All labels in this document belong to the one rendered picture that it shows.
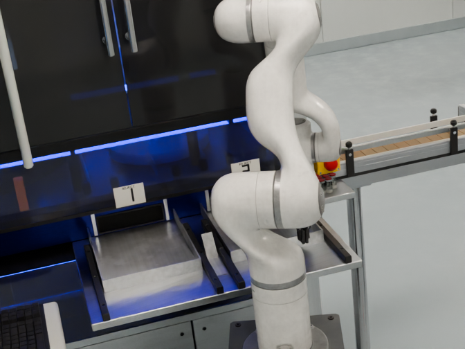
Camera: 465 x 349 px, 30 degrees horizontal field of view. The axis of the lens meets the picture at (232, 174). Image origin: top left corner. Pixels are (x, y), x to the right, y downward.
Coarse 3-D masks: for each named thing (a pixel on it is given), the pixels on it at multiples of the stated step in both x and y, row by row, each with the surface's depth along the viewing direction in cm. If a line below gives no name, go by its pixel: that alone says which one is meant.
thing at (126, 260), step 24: (96, 240) 249; (120, 240) 248; (144, 240) 246; (168, 240) 244; (96, 264) 233; (120, 264) 234; (144, 264) 233; (168, 264) 231; (192, 264) 225; (120, 288) 222
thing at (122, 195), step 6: (126, 186) 241; (132, 186) 241; (138, 186) 242; (114, 192) 240; (120, 192) 241; (126, 192) 241; (138, 192) 242; (144, 192) 243; (120, 198) 241; (126, 198) 242; (138, 198) 243; (144, 198) 243; (120, 204) 242; (126, 204) 242; (132, 204) 243
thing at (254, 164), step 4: (252, 160) 248; (256, 160) 248; (232, 164) 247; (236, 164) 247; (240, 164) 248; (244, 164) 248; (252, 164) 249; (256, 164) 249; (232, 168) 247; (236, 168) 248; (240, 168) 248; (244, 168) 248; (252, 168) 249; (256, 168) 249; (232, 172) 248
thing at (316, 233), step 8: (208, 216) 248; (216, 224) 250; (216, 232) 241; (280, 232) 241; (288, 232) 241; (296, 232) 240; (312, 232) 232; (320, 232) 232; (224, 240) 233; (296, 240) 231; (312, 240) 232; (320, 240) 233; (224, 248) 234; (232, 248) 236; (232, 256) 227; (240, 256) 228
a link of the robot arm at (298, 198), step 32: (256, 0) 182; (288, 0) 180; (256, 32) 182; (288, 32) 179; (288, 64) 179; (256, 96) 178; (288, 96) 179; (256, 128) 178; (288, 128) 177; (288, 160) 174; (288, 192) 172; (320, 192) 175; (288, 224) 175
